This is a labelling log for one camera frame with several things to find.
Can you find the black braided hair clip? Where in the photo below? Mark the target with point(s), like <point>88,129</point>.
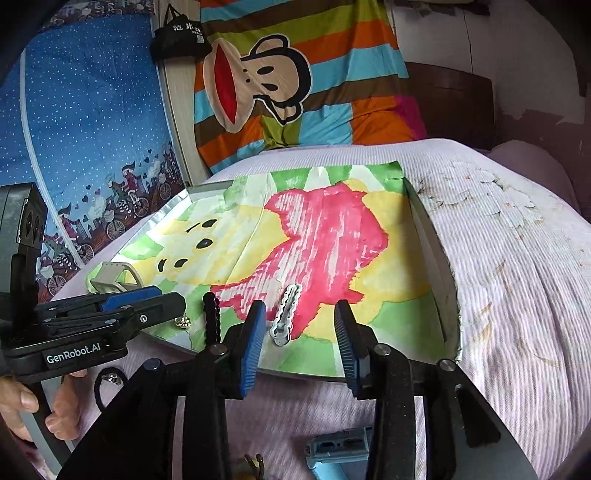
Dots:
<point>211,318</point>

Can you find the blue bicycle print curtain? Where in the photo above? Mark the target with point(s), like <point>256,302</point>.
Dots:
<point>83,115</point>

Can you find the dark wooden headboard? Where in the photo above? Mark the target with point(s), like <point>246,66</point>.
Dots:
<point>443,106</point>

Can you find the light blue wrist watch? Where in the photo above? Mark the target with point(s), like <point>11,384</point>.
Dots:
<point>337,450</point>

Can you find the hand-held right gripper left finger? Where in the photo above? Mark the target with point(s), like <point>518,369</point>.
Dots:
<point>251,355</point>

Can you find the black bag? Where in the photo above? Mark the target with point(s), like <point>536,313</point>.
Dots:
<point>180,37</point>

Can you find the brown bangle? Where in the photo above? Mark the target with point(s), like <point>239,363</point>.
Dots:
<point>254,464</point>

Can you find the silver rhinestone hair clip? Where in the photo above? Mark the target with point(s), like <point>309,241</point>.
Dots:
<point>285,318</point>

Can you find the small gold charm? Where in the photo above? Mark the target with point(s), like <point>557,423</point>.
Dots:
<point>183,321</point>

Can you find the pink pillow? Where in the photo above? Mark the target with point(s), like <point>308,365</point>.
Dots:
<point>531,170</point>

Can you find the beige hair claw clip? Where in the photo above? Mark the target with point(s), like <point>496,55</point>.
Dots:
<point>108,273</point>

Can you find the person's left hand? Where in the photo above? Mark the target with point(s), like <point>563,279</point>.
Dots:
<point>21,398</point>

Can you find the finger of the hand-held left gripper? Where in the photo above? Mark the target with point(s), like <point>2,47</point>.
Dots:
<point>134,295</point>
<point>157,307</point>

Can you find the striped monkey print blanket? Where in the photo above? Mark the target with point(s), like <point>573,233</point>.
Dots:
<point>286,69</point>

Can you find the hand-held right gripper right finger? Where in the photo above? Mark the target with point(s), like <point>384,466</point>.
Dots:
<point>347,355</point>

